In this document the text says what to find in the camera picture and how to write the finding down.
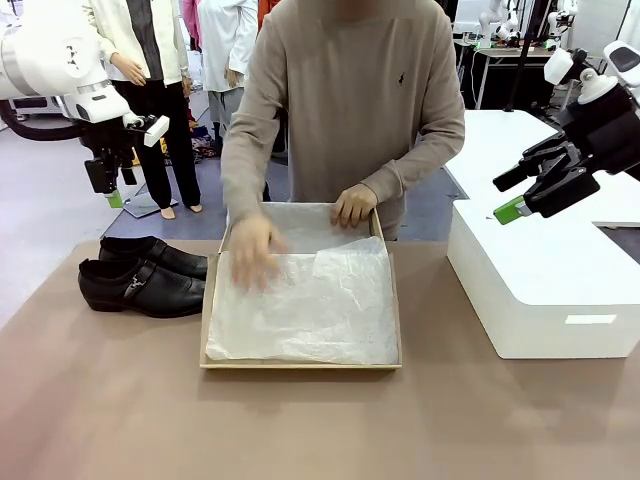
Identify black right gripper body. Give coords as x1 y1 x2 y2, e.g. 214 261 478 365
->
564 83 640 175

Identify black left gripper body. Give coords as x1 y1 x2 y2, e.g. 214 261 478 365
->
79 117 151 172

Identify black leather shoe metal buckle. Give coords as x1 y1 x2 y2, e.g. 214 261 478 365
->
77 258 208 320

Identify white tissue wrapping paper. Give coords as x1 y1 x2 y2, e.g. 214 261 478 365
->
205 202 400 366

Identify brown cardboard shoe box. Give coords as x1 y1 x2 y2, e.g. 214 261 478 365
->
198 201 404 372

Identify person's left forearm beige sleeve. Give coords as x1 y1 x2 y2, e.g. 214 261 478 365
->
357 124 467 201

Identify person's right forearm beige sleeve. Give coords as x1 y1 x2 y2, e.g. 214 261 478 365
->
219 107 269 226

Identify person's right hand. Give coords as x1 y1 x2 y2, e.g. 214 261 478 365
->
229 213 292 294

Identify person's left hand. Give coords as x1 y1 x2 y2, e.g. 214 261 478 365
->
329 183 379 229

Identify white table surface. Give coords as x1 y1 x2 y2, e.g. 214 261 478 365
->
442 109 640 229

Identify colourful clothes pile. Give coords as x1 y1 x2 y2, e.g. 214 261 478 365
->
186 97 222 165

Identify grey background work table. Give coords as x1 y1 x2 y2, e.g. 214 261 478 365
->
7 97 66 124

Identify black draped background table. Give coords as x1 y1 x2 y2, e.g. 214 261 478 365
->
472 42 557 111

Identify mannequin cream jacket black trousers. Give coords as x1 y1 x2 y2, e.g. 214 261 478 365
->
82 0 204 221

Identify white rounded platform block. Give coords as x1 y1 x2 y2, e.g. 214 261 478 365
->
445 198 640 360

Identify black tripod pole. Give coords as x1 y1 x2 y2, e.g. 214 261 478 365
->
502 0 547 113

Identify white label sticker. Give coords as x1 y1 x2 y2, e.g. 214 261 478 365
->
565 314 618 327

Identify pink hanging garment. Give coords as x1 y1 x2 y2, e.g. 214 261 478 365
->
181 0 202 52

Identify mannequin white shirt grey shorts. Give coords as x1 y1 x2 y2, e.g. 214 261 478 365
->
196 0 261 151

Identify person in beige sweater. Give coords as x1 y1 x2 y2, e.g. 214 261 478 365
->
219 0 467 241

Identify grey mannequin base plate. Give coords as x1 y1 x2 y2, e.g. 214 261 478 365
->
122 193 179 219

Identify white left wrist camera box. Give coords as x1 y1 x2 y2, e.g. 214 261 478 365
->
143 114 171 148

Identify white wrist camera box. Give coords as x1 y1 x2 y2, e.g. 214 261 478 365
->
543 48 575 85
143 114 171 148

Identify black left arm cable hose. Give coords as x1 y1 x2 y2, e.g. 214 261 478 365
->
0 98 86 141

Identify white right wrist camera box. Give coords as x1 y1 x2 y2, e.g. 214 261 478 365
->
543 48 575 85

